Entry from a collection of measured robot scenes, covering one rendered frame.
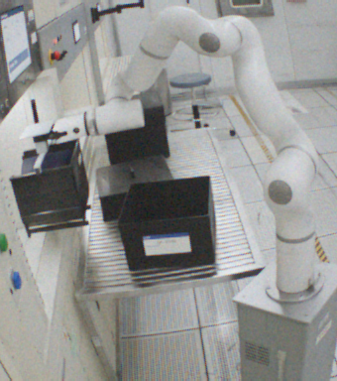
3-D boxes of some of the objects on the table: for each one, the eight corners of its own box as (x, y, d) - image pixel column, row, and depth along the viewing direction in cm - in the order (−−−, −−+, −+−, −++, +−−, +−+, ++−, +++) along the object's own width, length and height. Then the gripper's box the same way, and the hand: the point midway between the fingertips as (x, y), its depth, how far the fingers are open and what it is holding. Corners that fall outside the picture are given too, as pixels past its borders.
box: (171, 157, 247) (164, 105, 237) (109, 170, 246) (99, 118, 235) (165, 136, 273) (157, 90, 262) (108, 148, 272) (100, 101, 261)
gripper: (91, 103, 159) (37, 116, 159) (85, 119, 144) (26, 133, 144) (95, 125, 162) (41, 138, 162) (90, 144, 147) (31, 157, 147)
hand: (40, 134), depth 153 cm, fingers closed on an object, 3 cm apart
